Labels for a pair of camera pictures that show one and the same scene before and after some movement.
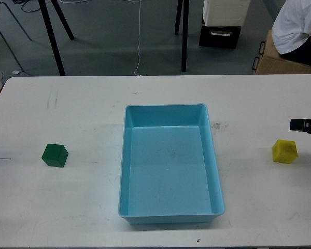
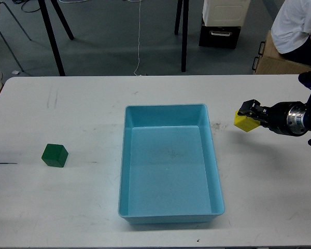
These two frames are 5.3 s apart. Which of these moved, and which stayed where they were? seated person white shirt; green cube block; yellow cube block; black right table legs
Moved: yellow cube block
Stayed: green cube block; black right table legs; seated person white shirt
